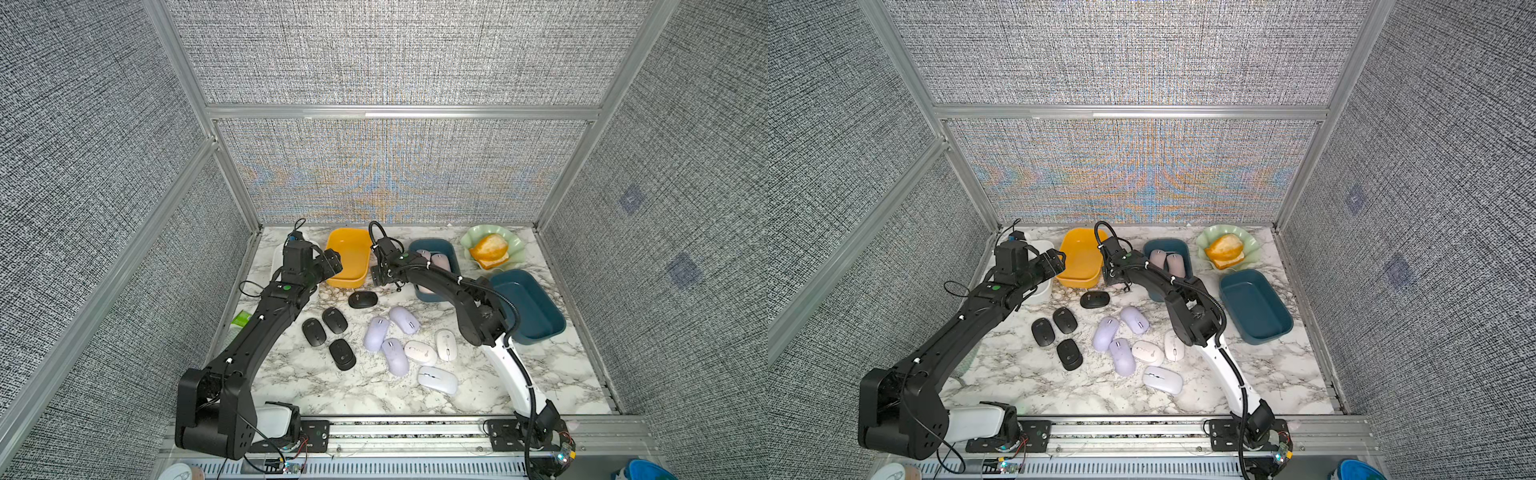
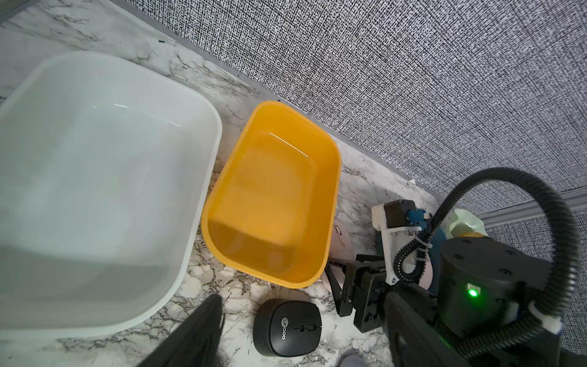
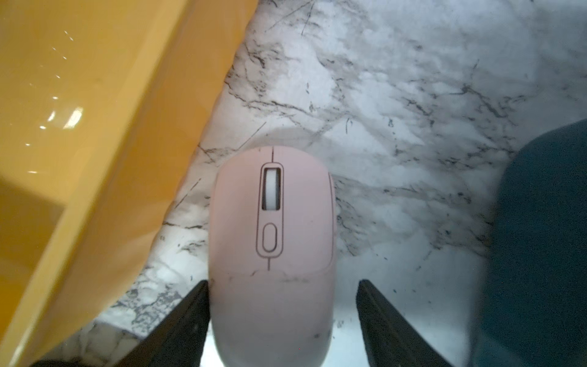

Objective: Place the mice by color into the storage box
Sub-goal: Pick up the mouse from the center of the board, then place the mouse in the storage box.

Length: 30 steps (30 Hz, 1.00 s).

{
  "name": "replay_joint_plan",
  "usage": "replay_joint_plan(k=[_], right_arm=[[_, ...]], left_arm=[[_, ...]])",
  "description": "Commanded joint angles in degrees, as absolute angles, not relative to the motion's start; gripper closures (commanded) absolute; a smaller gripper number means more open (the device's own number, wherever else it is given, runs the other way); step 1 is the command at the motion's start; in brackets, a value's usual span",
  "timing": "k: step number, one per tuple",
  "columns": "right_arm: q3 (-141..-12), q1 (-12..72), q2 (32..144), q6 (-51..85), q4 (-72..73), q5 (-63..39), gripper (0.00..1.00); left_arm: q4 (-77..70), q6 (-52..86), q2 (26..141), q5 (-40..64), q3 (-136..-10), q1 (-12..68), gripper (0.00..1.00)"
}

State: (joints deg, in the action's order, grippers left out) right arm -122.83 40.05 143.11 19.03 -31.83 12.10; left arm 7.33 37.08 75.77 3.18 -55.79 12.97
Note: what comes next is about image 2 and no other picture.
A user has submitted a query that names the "white storage box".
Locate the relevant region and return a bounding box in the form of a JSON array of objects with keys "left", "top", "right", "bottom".
[{"left": 1, "top": 51, "right": 223, "bottom": 340}]

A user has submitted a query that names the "purple mouse upper right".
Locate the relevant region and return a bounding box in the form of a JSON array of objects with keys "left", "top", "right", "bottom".
[{"left": 338, "top": 353, "right": 367, "bottom": 367}]

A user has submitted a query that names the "green wavy plate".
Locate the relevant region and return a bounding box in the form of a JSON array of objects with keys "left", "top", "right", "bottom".
[{"left": 441, "top": 209, "right": 488, "bottom": 239}]

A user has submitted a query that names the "teal storage box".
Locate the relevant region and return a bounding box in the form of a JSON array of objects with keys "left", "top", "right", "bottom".
[{"left": 377, "top": 226, "right": 446, "bottom": 295}]

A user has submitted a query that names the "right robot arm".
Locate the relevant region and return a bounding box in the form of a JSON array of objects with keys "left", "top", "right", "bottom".
[{"left": 325, "top": 236, "right": 586, "bottom": 366}]

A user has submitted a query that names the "yellow storage box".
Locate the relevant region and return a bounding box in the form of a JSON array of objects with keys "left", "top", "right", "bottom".
[{"left": 201, "top": 101, "right": 342, "bottom": 289}]

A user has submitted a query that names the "pink mouse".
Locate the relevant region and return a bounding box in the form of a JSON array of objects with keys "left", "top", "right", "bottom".
[{"left": 321, "top": 220, "right": 355, "bottom": 293}]

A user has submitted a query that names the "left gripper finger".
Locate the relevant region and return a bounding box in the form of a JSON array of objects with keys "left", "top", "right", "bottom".
[{"left": 139, "top": 294, "right": 224, "bottom": 367}]

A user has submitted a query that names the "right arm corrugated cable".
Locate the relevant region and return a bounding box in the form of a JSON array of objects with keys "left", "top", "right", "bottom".
[{"left": 393, "top": 167, "right": 581, "bottom": 361}]

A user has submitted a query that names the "black mouse near yellow box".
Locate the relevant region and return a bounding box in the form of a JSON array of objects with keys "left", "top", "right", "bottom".
[{"left": 253, "top": 298, "right": 322, "bottom": 358}]

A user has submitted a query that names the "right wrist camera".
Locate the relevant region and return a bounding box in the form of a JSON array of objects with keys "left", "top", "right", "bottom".
[{"left": 371, "top": 200, "right": 432, "bottom": 286}]

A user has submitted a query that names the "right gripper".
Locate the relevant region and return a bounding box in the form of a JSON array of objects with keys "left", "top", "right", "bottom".
[{"left": 325, "top": 254, "right": 438, "bottom": 333}]

